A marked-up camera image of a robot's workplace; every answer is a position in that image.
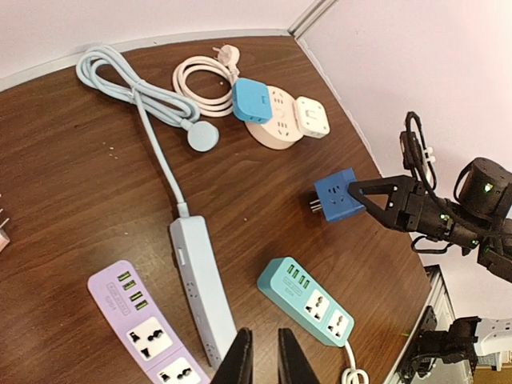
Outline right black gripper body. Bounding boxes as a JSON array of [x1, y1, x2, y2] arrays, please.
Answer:
[[367, 175, 457, 243]]

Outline pink charger plug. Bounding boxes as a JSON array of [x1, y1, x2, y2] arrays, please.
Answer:
[[0, 208, 10, 251]]

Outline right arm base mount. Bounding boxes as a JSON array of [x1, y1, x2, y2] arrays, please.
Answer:
[[397, 306, 482, 383]]

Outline light blue small adapter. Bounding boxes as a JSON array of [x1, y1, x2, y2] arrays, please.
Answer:
[[232, 78, 273, 124]]

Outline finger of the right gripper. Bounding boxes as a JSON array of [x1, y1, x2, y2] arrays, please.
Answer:
[[348, 175, 408, 212]]

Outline light blue strip cable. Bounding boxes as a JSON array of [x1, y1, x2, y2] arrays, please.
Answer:
[[75, 45, 201, 219]]

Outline pinkish white coiled cable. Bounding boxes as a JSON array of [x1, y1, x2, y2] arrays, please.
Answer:
[[172, 43, 242, 119]]

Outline white small adapter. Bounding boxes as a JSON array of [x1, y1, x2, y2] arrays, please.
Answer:
[[294, 96, 330, 139]]

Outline white cable with plug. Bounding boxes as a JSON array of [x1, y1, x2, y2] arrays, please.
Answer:
[[339, 342, 369, 384]]

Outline pink round socket hub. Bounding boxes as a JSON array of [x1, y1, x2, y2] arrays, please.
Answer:
[[245, 86, 303, 150]]

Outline light blue power strip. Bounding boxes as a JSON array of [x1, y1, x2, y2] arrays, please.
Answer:
[[170, 216, 237, 369]]

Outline dark blue cube adapter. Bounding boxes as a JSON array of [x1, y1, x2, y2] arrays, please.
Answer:
[[310, 168, 365, 222]]

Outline teal blue socket box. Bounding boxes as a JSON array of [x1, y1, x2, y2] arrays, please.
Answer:
[[257, 256, 354, 348]]

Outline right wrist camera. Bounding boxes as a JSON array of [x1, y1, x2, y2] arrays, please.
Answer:
[[454, 157, 511, 221]]

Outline right aluminium frame post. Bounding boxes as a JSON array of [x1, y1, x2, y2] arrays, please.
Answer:
[[287, 0, 338, 39]]

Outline white round plug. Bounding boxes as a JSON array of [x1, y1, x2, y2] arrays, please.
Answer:
[[187, 121, 219, 153]]

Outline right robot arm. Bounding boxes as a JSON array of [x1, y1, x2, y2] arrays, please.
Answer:
[[348, 175, 511, 282]]

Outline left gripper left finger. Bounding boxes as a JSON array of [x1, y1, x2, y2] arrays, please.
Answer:
[[210, 327, 254, 384]]

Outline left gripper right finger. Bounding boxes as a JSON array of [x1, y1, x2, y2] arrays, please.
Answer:
[[278, 328, 319, 384]]

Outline purple power strip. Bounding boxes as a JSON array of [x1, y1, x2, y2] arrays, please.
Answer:
[[87, 260, 210, 384]]

